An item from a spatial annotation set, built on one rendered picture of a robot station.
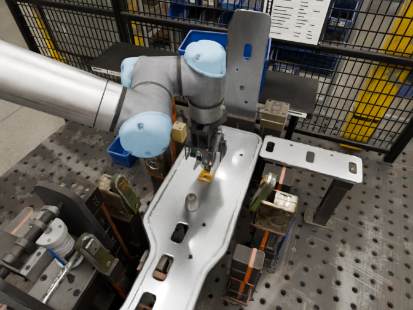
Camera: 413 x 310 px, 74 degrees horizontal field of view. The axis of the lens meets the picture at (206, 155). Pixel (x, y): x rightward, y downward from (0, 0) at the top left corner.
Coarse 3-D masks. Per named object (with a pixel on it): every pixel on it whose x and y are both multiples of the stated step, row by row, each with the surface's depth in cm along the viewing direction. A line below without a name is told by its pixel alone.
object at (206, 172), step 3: (210, 165) 78; (207, 168) 77; (210, 168) 77; (201, 171) 77; (204, 171) 77; (207, 171) 77; (201, 174) 76; (204, 174) 76; (207, 174) 76; (213, 174) 77; (198, 177) 76; (201, 177) 76; (207, 177) 76; (210, 177) 76; (204, 180) 75; (207, 180) 75; (210, 180) 75
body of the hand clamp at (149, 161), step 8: (168, 152) 81; (144, 160) 81; (152, 160) 80; (160, 160) 78; (168, 160) 83; (152, 168) 83; (160, 168) 81; (168, 168) 85; (152, 176) 87; (160, 176) 84; (152, 184) 91; (160, 184) 89
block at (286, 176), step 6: (264, 168) 82; (270, 168) 82; (276, 168) 82; (282, 168) 82; (264, 174) 80; (276, 174) 80; (282, 174) 80; (288, 174) 80; (294, 174) 80; (282, 180) 78; (288, 180) 78; (276, 186) 80; (282, 186) 78; (288, 186) 78; (288, 192) 79; (252, 222) 99; (252, 228) 99
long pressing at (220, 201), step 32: (224, 128) 90; (192, 160) 81; (224, 160) 81; (256, 160) 82; (160, 192) 73; (192, 192) 73; (224, 192) 73; (160, 224) 67; (192, 224) 67; (224, 224) 67; (160, 256) 62; (192, 256) 62; (160, 288) 57; (192, 288) 57
